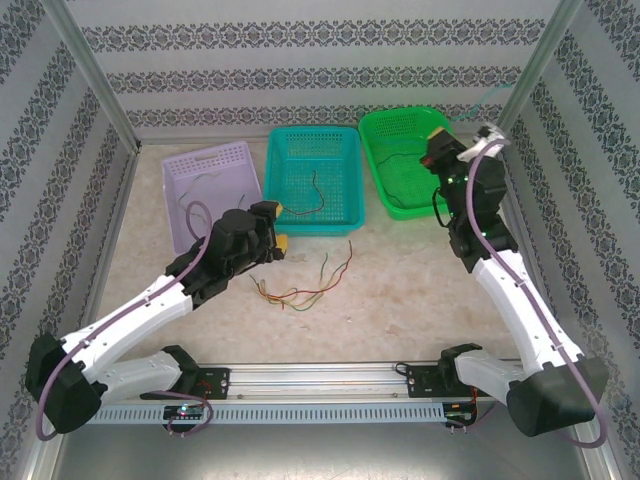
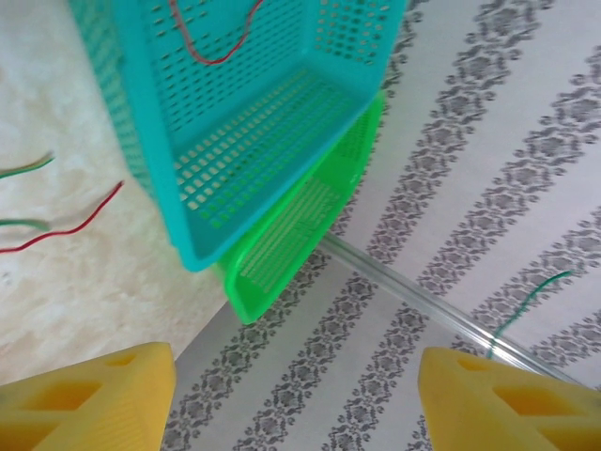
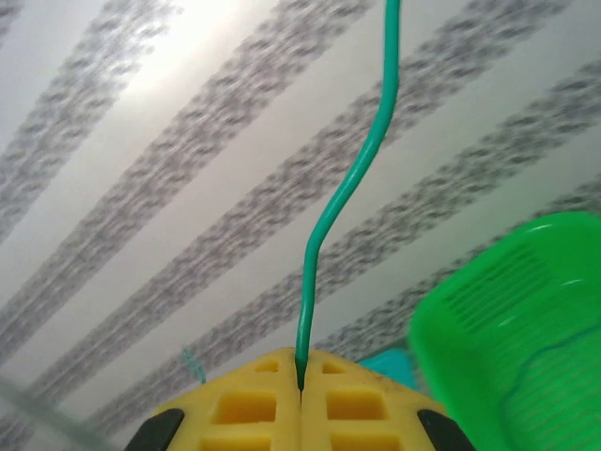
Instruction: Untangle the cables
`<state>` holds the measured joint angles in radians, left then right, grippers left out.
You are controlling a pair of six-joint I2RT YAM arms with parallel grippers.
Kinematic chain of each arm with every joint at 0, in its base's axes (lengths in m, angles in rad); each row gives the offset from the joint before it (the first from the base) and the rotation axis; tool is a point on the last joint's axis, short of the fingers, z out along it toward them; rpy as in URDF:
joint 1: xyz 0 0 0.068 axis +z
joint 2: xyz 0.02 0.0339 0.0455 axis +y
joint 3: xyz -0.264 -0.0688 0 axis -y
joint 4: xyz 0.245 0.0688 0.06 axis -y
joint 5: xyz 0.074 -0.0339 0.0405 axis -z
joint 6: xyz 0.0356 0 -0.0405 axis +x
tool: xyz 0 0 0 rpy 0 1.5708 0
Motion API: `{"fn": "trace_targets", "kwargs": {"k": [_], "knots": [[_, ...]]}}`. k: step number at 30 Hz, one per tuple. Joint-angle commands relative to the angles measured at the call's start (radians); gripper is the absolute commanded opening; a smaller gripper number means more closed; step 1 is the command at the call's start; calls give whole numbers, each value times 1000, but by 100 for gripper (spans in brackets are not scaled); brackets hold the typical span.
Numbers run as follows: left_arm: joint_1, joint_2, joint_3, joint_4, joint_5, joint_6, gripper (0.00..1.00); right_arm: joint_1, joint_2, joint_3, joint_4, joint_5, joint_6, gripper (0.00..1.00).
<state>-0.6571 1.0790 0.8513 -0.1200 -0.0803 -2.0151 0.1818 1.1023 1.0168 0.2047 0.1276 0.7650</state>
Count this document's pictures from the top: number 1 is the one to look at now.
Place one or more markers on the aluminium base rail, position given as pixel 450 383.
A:
pixel 320 380

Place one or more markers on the aluminium frame post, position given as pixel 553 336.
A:
pixel 97 80
pixel 532 75

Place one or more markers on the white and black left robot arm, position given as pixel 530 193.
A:
pixel 125 320

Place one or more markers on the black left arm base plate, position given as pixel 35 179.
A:
pixel 215 382

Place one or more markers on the teal plastic basket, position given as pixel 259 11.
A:
pixel 300 150

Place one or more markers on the right small circuit board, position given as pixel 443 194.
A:
pixel 460 417

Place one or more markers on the lavender plastic basket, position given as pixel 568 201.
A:
pixel 220 160

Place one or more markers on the aluminium side rail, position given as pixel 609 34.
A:
pixel 117 200
pixel 526 225

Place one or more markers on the grey metal front panel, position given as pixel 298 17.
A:
pixel 320 455

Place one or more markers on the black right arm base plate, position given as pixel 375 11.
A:
pixel 420 382

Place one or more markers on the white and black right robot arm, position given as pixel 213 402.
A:
pixel 520 325

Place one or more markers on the metal bracket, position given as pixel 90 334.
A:
pixel 487 135

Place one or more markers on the left small circuit board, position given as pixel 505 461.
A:
pixel 185 411

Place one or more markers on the green plastic basket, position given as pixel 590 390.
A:
pixel 400 190

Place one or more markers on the small circuit board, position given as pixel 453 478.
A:
pixel 185 411
pixel 460 417

